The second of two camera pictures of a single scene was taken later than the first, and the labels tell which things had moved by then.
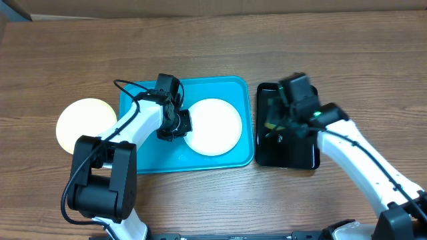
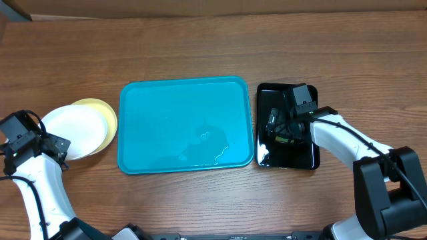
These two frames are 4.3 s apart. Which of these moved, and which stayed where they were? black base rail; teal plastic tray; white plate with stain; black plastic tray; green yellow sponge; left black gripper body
Moved: left black gripper body; white plate with stain; green yellow sponge
Stayed: black base rail; teal plastic tray; black plastic tray
